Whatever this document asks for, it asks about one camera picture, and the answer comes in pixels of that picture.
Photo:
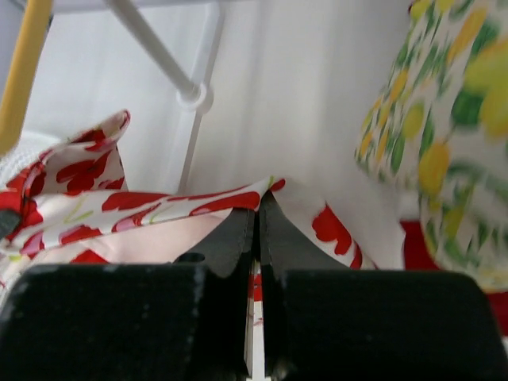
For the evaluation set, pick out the clothes rack metal white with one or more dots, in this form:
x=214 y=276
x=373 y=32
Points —
x=193 y=91

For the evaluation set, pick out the lemon print skirt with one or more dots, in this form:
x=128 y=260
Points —
x=439 y=129

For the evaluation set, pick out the white plastic basket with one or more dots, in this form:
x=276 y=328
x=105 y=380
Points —
x=29 y=147

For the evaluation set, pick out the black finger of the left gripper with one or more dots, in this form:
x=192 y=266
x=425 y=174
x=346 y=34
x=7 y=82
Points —
x=9 y=221

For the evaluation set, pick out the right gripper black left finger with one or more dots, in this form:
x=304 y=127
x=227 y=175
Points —
x=181 y=321

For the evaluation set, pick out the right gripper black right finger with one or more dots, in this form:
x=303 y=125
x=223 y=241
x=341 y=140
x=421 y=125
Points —
x=324 y=321

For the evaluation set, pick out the yellow plastic hanger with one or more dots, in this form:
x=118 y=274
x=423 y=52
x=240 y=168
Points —
x=23 y=67

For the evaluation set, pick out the red flower print cloth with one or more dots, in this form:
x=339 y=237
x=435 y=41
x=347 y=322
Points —
x=75 y=208

